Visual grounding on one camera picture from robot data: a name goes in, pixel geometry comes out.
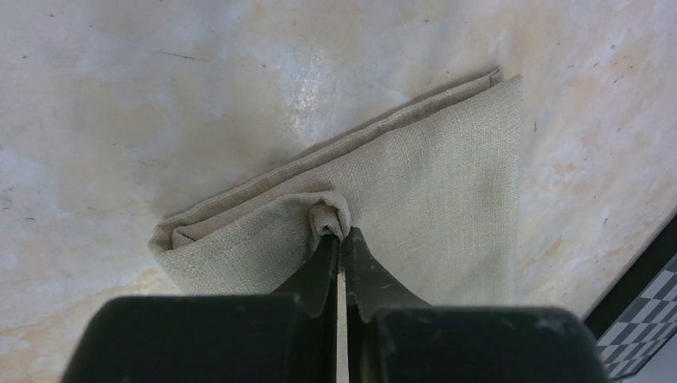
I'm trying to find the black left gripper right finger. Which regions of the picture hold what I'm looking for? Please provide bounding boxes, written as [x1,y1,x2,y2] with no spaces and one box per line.
[341,228,609,382]

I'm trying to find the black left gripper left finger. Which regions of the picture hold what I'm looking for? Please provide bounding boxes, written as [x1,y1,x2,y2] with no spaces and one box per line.
[62,235,340,382]

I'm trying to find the cream cloth napkin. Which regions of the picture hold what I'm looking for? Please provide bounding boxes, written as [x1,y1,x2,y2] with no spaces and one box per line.
[149,71,523,305]

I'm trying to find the black white checkerboard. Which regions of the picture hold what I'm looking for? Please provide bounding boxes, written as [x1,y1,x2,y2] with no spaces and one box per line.
[582,211,677,381]

